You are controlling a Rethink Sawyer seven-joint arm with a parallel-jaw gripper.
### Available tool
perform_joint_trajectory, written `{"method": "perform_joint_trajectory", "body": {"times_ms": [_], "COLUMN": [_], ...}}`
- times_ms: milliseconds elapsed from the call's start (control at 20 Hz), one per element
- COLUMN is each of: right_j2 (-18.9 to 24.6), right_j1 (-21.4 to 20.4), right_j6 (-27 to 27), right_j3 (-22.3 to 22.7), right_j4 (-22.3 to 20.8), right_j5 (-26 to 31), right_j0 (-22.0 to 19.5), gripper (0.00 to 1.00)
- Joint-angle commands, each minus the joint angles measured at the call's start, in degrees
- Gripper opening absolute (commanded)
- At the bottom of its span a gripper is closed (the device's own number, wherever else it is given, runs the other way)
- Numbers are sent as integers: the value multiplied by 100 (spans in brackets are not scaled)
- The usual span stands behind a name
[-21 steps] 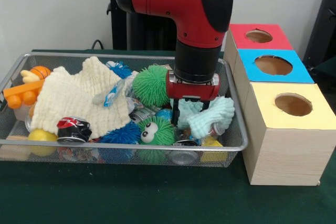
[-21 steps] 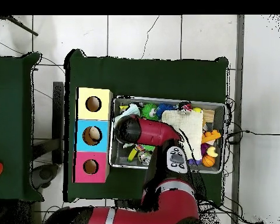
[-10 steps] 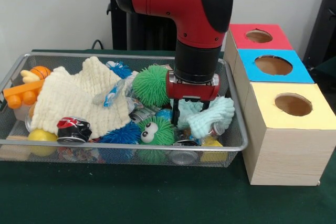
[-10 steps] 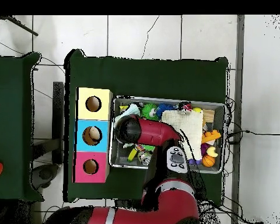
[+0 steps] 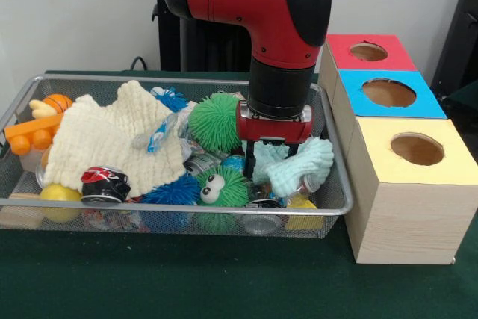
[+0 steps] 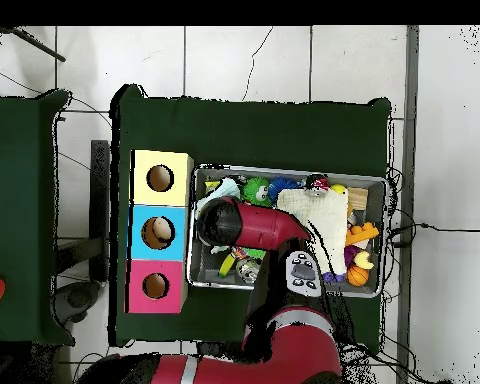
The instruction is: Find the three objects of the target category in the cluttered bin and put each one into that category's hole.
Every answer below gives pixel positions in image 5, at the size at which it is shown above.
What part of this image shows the dark green table cloth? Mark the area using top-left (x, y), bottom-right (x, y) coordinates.
top-left (446, 79), bottom-right (478, 140)
top-left (0, 69), bottom-right (478, 319)

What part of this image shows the orange plastic toy block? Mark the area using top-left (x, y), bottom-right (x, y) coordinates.
top-left (4, 113), bottom-right (64, 155)

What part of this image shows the mint green waffle cloth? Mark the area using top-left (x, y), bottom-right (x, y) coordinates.
top-left (242, 137), bottom-right (335, 197)

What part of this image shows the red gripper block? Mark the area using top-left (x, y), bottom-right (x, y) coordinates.
top-left (235, 102), bottom-right (314, 182)

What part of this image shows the small orange basketball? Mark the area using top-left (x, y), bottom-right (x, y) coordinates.
top-left (43, 93), bottom-right (74, 114)

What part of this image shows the crushed black red can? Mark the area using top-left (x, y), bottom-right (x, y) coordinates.
top-left (81, 164), bottom-right (132, 206)

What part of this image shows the blue spiky ball with eyes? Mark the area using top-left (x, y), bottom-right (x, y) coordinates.
top-left (150, 86), bottom-right (188, 113)

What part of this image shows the shallow clear mesh bin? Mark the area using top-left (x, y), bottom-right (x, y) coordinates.
top-left (0, 75), bottom-right (354, 240)

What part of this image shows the cream waffle cloth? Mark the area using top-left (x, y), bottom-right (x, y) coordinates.
top-left (43, 79), bottom-right (187, 199)

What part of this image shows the wooden box with three holes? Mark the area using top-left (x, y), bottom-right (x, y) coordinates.
top-left (317, 34), bottom-right (478, 265)

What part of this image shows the black upright panel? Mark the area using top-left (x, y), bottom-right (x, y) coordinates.
top-left (429, 0), bottom-right (478, 90)

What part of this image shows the yellow ball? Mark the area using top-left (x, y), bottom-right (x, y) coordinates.
top-left (39, 183), bottom-right (82, 223)

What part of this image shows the green spiky ball with eyes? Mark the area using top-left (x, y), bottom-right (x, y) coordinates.
top-left (196, 164), bottom-right (250, 208)

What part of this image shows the black looped cable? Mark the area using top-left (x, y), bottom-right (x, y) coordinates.
top-left (129, 56), bottom-right (151, 72)

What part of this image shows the green spiky rubber ball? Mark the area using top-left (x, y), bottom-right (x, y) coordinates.
top-left (187, 93), bottom-right (243, 152)

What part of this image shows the blue spiky rubber ball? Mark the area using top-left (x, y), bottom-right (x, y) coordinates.
top-left (140, 172), bottom-right (202, 206)

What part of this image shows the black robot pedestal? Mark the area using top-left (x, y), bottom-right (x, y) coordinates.
top-left (143, 0), bottom-right (253, 72)

